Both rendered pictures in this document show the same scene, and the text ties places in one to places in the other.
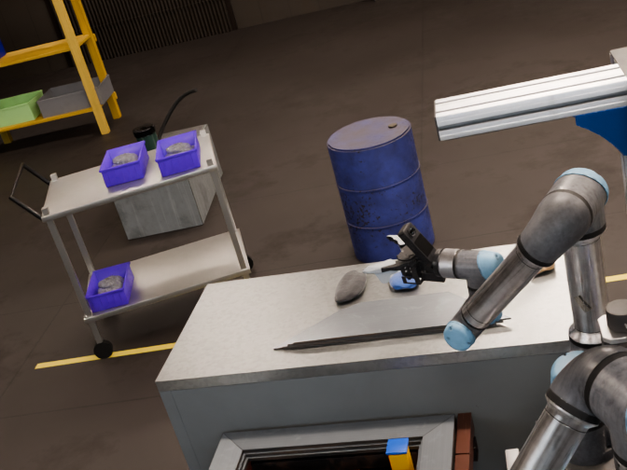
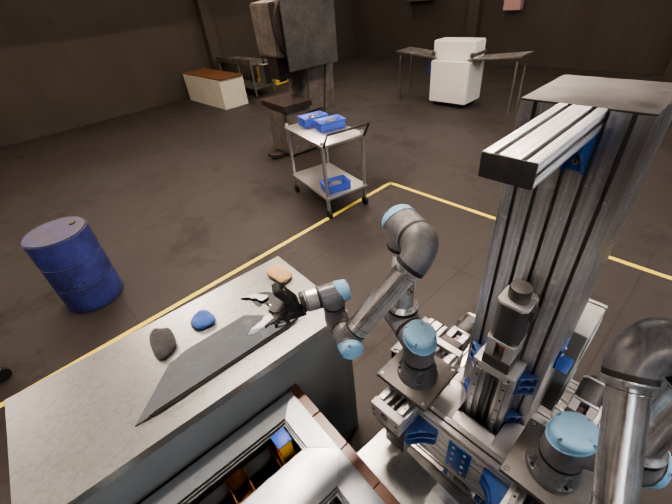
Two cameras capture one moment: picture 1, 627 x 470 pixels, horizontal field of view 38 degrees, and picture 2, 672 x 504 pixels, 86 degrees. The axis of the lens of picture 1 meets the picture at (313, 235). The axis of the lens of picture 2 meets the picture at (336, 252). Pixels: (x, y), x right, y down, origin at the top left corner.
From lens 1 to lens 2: 1.47 m
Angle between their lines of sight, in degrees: 47
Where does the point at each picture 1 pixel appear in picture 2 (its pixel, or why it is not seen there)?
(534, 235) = (420, 258)
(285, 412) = (166, 468)
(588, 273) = not seen: hidden behind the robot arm
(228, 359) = (92, 462)
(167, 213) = not seen: outside the picture
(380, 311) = (207, 350)
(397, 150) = (84, 237)
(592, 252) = not seen: hidden behind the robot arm
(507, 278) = (395, 295)
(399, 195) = (95, 264)
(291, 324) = (133, 396)
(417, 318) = (241, 342)
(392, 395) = (247, 403)
